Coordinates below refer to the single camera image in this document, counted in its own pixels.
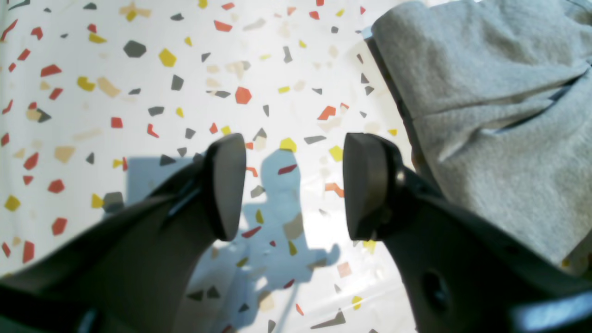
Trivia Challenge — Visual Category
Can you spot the grey T-shirt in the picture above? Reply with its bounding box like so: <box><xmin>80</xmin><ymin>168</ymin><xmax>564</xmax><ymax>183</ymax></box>
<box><xmin>372</xmin><ymin>0</ymin><xmax>592</xmax><ymax>275</ymax></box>

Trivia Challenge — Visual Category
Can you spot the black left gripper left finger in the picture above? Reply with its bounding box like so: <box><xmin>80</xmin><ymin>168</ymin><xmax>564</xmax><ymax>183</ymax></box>
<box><xmin>1</xmin><ymin>133</ymin><xmax>246</xmax><ymax>333</ymax></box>

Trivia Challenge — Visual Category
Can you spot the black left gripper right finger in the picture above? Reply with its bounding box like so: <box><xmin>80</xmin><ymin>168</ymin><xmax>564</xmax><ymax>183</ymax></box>
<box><xmin>343</xmin><ymin>133</ymin><xmax>592</xmax><ymax>333</ymax></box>

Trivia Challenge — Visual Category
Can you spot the terrazzo patterned tablecloth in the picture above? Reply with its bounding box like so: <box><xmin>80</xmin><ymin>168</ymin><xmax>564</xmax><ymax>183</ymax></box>
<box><xmin>1</xmin><ymin>0</ymin><xmax>415</xmax><ymax>333</ymax></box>

